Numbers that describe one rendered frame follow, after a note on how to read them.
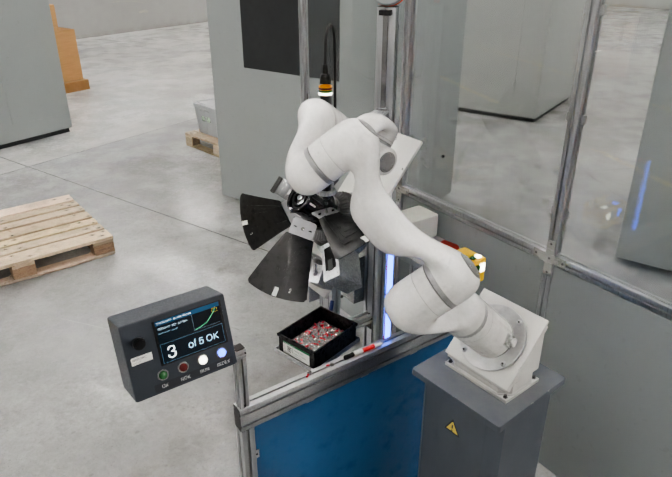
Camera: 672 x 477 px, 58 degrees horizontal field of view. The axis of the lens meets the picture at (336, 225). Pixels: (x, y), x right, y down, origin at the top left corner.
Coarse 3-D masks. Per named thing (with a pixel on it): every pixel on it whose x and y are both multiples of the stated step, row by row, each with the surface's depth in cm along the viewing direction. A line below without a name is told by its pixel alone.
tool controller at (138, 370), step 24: (144, 312) 144; (168, 312) 142; (192, 312) 145; (216, 312) 148; (120, 336) 136; (144, 336) 139; (168, 336) 142; (192, 336) 146; (216, 336) 149; (120, 360) 143; (144, 360) 140; (192, 360) 146; (216, 360) 150; (144, 384) 140; (168, 384) 144
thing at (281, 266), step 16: (288, 240) 213; (304, 240) 214; (272, 256) 213; (288, 256) 212; (304, 256) 213; (256, 272) 213; (272, 272) 211; (288, 272) 211; (304, 272) 211; (272, 288) 210; (304, 288) 209
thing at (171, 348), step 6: (168, 342) 142; (174, 342) 143; (180, 342) 144; (162, 348) 142; (168, 348) 143; (174, 348) 143; (180, 348) 144; (162, 354) 142; (168, 354) 143; (174, 354) 144; (180, 354) 144; (168, 360) 143; (174, 360) 144
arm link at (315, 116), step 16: (304, 112) 143; (320, 112) 143; (336, 112) 150; (304, 128) 141; (320, 128) 142; (304, 144) 141; (288, 160) 138; (304, 160) 135; (288, 176) 138; (304, 176) 135; (320, 176) 135; (304, 192) 138
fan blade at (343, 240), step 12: (324, 216) 206; (336, 216) 207; (348, 216) 206; (324, 228) 201; (336, 228) 200; (348, 228) 198; (336, 240) 195; (348, 240) 193; (360, 240) 192; (336, 252) 191; (348, 252) 190
